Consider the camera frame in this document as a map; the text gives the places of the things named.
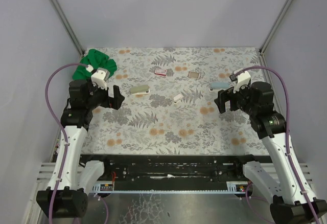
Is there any light blue stapler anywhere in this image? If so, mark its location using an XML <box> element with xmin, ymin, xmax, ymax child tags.
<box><xmin>209</xmin><ymin>82</ymin><xmax>229</xmax><ymax>92</ymax></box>

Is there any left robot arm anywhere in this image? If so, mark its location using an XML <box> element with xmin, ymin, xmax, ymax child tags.
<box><xmin>36</xmin><ymin>80</ymin><xmax>125</xmax><ymax>221</ymax></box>

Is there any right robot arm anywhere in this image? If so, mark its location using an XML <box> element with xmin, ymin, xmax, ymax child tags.
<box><xmin>215</xmin><ymin>81</ymin><xmax>326</xmax><ymax>223</ymax></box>

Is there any olive green stapler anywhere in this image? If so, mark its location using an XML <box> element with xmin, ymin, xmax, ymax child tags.
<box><xmin>130</xmin><ymin>84</ymin><xmax>150</xmax><ymax>95</ymax></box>

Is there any small white stapler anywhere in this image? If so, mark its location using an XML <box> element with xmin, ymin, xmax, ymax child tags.
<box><xmin>173</xmin><ymin>94</ymin><xmax>183</xmax><ymax>103</ymax></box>

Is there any loose staple strip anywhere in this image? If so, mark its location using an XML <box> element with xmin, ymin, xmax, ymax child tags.
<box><xmin>188</xmin><ymin>71</ymin><xmax>201</xmax><ymax>79</ymax></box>

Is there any green cloth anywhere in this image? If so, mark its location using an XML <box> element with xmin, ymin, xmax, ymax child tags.
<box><xmin>72</xmin><ymin>49</ymin><xmax>118</xmax><ymax>80</ymax></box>

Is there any red staple box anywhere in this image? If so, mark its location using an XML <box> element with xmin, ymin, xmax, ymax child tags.
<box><xmin>154</xmin><ymin>69</ymin><xmax>167</xmax><ymax>76</ymax></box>

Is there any floral table mat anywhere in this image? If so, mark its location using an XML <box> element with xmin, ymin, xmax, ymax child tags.
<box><xmin>82</xmin><ymin>47</ymin><xmax>268</xmax><ymax>155</ymax></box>

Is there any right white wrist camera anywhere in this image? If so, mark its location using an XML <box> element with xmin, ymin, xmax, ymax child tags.
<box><xmin>229</xmin><ymin>69</ymin><xmax>251</xmax><ymax>93</ymax></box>

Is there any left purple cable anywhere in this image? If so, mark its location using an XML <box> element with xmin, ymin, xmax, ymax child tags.
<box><xmin>45</xmin><ymin>63</ymin><xmax>109</xmax><ymax>224</ymax></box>

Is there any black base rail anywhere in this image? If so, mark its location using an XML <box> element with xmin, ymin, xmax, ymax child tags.
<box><xmin>77</xmin><ymin>154</ymin><xmax>272</xmax><ymax>193</ymax></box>

